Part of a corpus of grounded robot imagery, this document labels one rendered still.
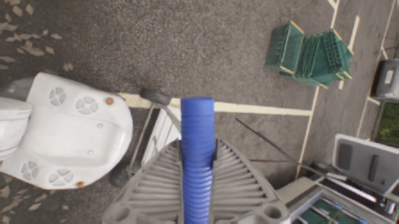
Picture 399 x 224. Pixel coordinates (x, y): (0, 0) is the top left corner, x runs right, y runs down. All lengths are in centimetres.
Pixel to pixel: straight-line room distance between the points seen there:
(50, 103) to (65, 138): 20
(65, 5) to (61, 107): 66
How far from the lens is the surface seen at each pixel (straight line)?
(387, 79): 1012
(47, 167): 109
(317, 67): 249
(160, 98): 112
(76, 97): 95
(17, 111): 100
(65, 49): 131
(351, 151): 442
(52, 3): 137
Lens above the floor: 129
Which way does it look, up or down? 55 degrees down
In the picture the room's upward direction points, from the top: 107 degrees clockwise
